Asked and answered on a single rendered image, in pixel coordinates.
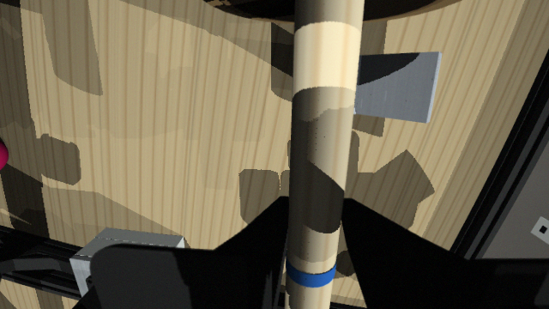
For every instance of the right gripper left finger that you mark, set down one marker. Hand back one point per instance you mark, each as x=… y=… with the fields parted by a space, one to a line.
x=130 y=276

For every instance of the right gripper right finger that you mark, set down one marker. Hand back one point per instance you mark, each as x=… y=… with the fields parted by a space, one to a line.
x=398 y=269

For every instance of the pink sphere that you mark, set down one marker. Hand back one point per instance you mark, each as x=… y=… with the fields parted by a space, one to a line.
x=4 y=155

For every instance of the cream cylindrical bar with blue band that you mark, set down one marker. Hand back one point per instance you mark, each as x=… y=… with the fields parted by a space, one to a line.
x=327 y=36

